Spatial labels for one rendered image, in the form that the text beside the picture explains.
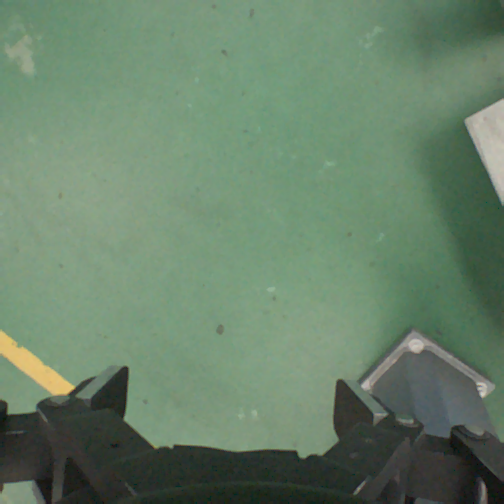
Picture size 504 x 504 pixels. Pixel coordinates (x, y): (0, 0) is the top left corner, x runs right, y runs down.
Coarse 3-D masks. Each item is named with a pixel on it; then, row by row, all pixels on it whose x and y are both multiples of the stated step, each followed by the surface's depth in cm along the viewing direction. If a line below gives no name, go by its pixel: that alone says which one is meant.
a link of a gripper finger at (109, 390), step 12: (108, 372) 13; (120, 372) 13; (96, 384) 12; (108, 384) 12; (120, 384) 13; (84, 396) 11; (96, 396) 11; (108, 396) 12; (120, 396) 14; (96, 408) 11; (120, 408) 14
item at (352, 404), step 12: (336, 384) 15; (348, 384) 14; (336, 396) 15; (348, 396) 13; (360, 396) 13; (336, 408) 15; (348, 408) 13; (360, 408) 12; (372, 408) 12; (336, 420) 15; (348, 420) 13; (360, 420) 12; (372, 420) 11; (336, 432) 14
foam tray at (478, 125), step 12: (492, 108) 39; (468, 120) 42; (480, 120) 38; (492, 120) 34; (480, 132) 40; (492, 132) 36; (480, 144) 42; (492, 144) 38; (480, 156) 44; (492, 156) 40; (492, 168) 42; (492, 180) 44
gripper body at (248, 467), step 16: (176, 448) 9; (192, 448) 9; (208, 448) 9; (192, 464) 8; (208, 464) 8; (224, 464) 8; (240, 464) 8; (256, 464) 8; (272, 464) 8; (288, 464) 8; (208, 480) 7; (224, 480) 7; (240, 480) 7; (256, 480) 7; (272, 480) 7; (80, 496) 6; (96, 496) 6; (144, 496) 3; (160, 496) 3; (176, 496) 3; (192, 496) 3; (208, 496) 3; (224, 496) 3; (240, 496) 3; (256, 496) 3; (272, 496) 3; (288, 496) 3; (304, 496) 3; (320, 496) 3; (336, 496) 3; (352, 496) 3
